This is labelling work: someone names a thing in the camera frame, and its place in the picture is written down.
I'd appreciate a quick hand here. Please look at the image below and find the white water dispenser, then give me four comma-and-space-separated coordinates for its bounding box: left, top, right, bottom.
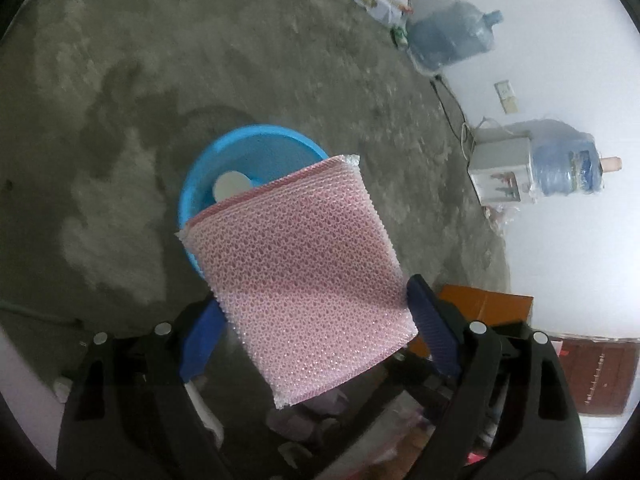
467, 135, 538, 206

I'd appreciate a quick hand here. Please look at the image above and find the blue mesh wastebasket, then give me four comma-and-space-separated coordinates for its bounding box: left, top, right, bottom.
178, 125, 331, 281

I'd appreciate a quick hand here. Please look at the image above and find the orange cardboard box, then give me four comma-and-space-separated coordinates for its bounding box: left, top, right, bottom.
410, 284, 534, 356

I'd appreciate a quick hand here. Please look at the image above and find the brown wooden door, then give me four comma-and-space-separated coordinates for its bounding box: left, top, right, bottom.
547, 332, 640, 418

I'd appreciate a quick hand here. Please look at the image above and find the wall socket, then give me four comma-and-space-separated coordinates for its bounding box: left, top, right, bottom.
494, 80, 521, 113

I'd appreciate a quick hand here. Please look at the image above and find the crumpled clear plastic bag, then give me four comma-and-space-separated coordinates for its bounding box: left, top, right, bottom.
487, 205, 516, 231

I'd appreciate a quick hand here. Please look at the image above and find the empty blue water jug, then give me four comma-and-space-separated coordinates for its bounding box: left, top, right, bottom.
406, 0, 503, 72

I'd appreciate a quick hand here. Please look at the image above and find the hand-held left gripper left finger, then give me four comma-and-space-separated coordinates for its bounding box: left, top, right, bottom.
56, 292, 236, 480

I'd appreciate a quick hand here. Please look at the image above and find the blue jug on dispenser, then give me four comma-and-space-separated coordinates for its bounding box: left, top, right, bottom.
530, 120, 623, 196

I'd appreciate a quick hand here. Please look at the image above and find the black floor cable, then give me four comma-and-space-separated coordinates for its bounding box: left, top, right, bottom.
430, 74, 473, 161

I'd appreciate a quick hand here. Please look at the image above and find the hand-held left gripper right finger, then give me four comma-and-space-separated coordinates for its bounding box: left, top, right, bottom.
406, 274, 586, 480

